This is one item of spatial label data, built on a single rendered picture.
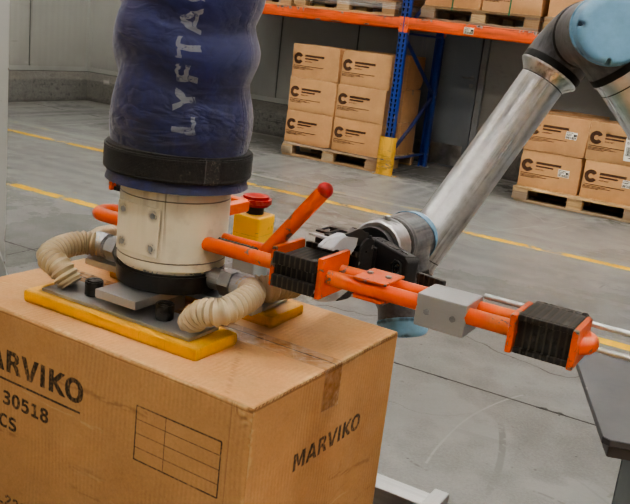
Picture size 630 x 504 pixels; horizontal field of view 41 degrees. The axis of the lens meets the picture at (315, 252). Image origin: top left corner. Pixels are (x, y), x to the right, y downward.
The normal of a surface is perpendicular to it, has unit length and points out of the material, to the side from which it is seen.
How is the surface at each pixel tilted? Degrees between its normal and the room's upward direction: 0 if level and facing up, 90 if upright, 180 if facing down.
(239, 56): 83
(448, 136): 90
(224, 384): 0
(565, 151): 91
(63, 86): 90
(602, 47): 80
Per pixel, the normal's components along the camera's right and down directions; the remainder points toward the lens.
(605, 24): -0.05, 0.07
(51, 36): 0.86, 0.22
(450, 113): -0.50, 0.17
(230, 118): 0.73, 0.03
